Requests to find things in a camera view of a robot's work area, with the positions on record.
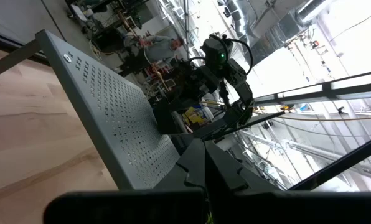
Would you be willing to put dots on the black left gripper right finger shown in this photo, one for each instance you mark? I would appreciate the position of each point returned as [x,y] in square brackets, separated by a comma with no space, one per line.
[223,174]

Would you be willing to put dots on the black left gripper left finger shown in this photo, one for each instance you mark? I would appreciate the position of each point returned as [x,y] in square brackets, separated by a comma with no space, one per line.
[191,168]

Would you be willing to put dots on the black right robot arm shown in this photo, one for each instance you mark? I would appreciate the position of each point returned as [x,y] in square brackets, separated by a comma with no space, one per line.
[213,49]

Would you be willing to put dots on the yellow box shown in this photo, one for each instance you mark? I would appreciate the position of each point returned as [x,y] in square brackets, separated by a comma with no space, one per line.
[193,116]

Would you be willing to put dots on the grey perforated metal shelf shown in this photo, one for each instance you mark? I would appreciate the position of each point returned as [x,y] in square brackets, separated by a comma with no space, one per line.
[110,109]

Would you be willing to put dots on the person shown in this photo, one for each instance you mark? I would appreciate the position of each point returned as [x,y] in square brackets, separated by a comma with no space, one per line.
[160,48]

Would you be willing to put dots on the overhead frame beam with lights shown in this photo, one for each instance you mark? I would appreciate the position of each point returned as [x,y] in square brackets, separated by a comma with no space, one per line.
[344,93]

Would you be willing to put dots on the black frame bar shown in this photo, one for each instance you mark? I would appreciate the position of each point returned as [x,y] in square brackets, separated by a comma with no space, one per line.
[338,161]

